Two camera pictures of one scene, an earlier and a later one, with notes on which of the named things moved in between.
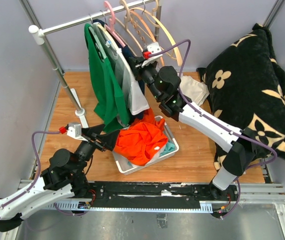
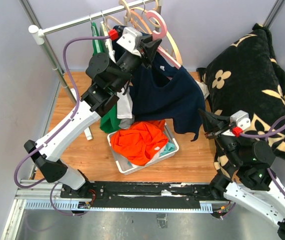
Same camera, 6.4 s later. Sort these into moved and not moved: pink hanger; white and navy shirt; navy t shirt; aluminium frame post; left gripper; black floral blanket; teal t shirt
Moved: pink hanger; left gripper; white and navy shirt; navy t shirt
Not moved: aluminium frame post; black floral blanket; teal t shirt
